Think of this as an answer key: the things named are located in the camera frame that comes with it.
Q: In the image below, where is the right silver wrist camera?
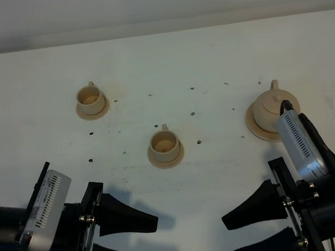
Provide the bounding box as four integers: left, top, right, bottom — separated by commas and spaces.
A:
275, 109, 329, 183

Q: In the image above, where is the beige teacup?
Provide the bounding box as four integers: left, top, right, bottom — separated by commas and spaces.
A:
76, 81, 106, 116
148, 124, 180, 162

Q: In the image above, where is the beige teapot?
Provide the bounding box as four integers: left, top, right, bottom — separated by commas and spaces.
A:
252, 80, 301, 133

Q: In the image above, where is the beige teapot saucer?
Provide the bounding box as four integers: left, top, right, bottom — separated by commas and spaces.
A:
245, 104, 282, 143

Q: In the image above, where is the far beige teacup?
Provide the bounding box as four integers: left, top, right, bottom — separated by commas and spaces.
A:
76, 81, 106, 116

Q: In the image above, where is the black camera cable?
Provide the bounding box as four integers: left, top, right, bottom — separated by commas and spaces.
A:
279, 99, 295, 115

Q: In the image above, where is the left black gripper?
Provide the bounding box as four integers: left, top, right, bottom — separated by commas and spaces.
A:
67, 182, 158, 251

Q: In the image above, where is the near beige saucer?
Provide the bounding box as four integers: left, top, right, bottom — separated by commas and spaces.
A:
147, 142, 185, 169

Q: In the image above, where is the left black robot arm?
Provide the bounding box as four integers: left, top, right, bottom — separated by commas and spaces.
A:
0, 182, 158, 251

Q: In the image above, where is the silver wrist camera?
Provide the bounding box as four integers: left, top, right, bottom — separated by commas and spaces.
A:
275, 109, 329, 183
22, 170, 71, 251

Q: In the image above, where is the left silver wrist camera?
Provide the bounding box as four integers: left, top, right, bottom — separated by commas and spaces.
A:
22, 170, 71, 251

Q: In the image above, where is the far beige saucer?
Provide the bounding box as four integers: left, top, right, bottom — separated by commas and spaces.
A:
75, 95, 110, 121

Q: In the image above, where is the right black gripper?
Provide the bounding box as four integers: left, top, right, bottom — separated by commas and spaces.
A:
222, 157, 335, 251

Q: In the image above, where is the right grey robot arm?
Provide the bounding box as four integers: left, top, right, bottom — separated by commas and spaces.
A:
222, 110, 335, 251

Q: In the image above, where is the near beige teacup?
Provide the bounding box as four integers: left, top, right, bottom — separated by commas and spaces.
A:
148, 124, 180, 162

